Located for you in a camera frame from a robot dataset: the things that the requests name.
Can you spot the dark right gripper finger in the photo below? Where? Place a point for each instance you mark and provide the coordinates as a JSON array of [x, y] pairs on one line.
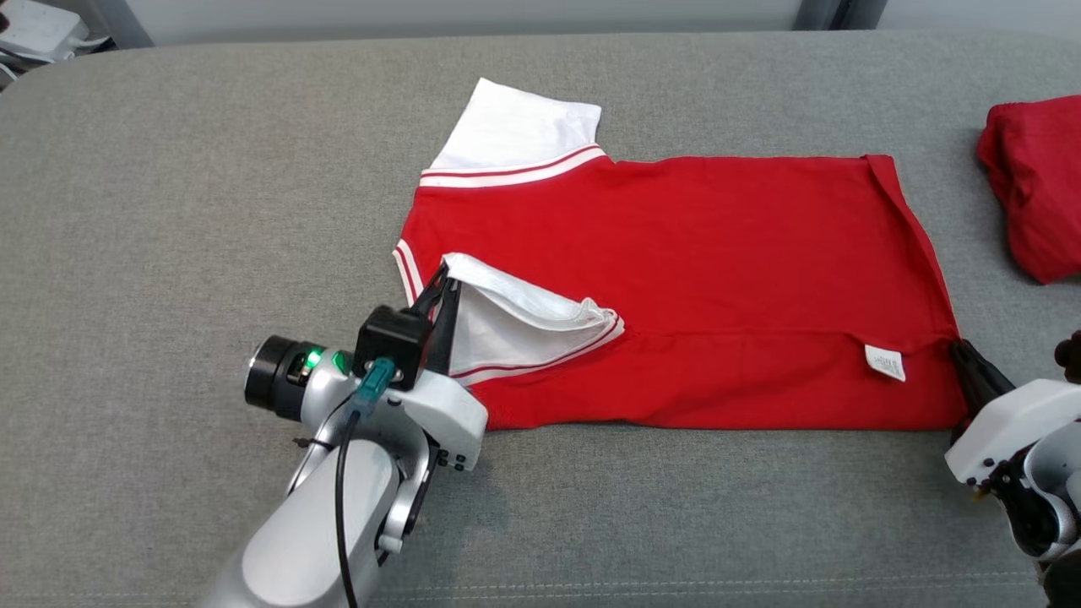
[[980, 376]]

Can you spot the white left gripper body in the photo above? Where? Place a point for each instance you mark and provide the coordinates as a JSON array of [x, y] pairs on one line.
[[448, 414]]

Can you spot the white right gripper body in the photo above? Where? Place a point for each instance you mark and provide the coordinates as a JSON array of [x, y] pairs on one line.
[[1013, 426]]

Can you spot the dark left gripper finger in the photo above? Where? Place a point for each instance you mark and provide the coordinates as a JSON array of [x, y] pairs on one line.
[[446, 338], [431, 294]]

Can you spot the red shorts with white stripes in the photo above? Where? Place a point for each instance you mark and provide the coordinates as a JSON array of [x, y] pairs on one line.
[[1043, 186]]

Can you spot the red jersey with white sleeves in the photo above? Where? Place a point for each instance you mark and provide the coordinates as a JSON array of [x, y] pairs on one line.
[[718, 270]]

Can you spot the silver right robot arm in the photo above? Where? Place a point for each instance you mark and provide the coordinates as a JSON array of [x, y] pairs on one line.
[[1060, 481]]

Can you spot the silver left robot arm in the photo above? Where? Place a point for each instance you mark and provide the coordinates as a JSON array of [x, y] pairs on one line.
[[291, 540]]

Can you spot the white power strip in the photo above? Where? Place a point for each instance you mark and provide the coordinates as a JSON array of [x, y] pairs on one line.
[[38, 29]]

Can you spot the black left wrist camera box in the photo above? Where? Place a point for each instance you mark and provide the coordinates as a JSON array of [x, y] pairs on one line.
[[393, 338]]

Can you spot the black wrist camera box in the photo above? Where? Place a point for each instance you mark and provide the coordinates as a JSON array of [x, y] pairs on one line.
[[393, 338], [1071, 359]]

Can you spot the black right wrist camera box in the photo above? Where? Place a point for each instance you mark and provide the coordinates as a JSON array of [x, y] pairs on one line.
[[1071, 359]]

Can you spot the grey partition post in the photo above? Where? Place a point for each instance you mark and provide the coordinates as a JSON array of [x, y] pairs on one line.
[[861, 13], [118, 21], [815, 13]]

